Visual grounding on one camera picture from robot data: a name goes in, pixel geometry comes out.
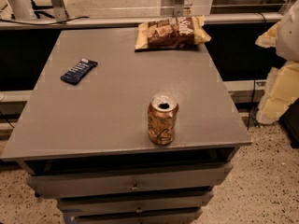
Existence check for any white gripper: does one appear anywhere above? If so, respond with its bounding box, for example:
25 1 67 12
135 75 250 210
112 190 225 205
255 7 299 124

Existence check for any brown chip bag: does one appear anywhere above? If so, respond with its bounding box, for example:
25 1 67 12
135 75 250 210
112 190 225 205
135 16 211 50

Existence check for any orange soda can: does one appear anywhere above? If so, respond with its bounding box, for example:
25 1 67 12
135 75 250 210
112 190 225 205
148 92 178 146

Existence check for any dark blue snack bar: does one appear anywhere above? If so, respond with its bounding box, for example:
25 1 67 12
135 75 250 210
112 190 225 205
61 58 98 85

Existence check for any grey drawer cabinet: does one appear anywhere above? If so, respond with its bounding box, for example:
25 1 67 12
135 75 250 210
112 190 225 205
2 28 250 224

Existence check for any white pipe top left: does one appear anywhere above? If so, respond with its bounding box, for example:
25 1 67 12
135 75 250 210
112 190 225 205
6 0 36 20

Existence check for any grey metal rail frame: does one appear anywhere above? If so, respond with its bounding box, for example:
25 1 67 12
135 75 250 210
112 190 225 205
1 0 298 29

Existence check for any black cable on rail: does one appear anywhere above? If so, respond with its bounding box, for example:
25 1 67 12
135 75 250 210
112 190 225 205
0 15 91 26

